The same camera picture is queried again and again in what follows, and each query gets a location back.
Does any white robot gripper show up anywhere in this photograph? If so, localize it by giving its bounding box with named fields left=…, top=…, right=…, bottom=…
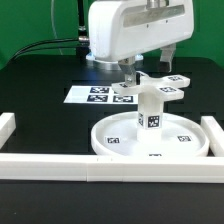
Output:
left=88, top=0, right=194, bottom=86

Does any white cross-shaped table base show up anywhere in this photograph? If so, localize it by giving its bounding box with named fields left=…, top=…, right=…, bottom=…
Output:
left=112, top=72, right=190, bottom=101

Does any white round table top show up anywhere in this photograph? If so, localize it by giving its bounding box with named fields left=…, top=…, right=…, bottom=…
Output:
left=91, top=111, right=209, bottom=158

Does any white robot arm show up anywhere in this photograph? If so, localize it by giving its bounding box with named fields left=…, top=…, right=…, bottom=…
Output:
left=88, top=0, right=194, bottom=86

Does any white sheet with markers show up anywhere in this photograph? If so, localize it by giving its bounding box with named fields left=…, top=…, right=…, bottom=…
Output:
left=64, top=85, right=138, bottom=105

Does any black cable bundle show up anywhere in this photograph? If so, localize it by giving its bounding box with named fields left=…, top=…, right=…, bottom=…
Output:
left=6, top=0, right=91, bottom=64

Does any white right fence rail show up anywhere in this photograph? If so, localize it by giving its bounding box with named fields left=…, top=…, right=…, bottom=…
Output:
left=201, top=116, right=224, bottom=157

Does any white fence rail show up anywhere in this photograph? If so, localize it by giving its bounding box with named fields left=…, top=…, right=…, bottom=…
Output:
left=201, top=116, right=224, bottom=157
left=0, top=113, right=16, bottom=149
left=0, top=153, right=224, bottom=183

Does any thin white cable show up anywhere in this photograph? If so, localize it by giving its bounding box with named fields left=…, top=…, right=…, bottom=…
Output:
left=50, top=0, right=64, bottom=56

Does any white front fence rail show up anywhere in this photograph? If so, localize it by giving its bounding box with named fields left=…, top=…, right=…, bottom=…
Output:
left=0, top=153, right=224, bottom=183

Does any white left fence rail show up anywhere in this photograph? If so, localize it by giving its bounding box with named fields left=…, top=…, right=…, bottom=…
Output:
left=0, top=113, right=16, bottom=149

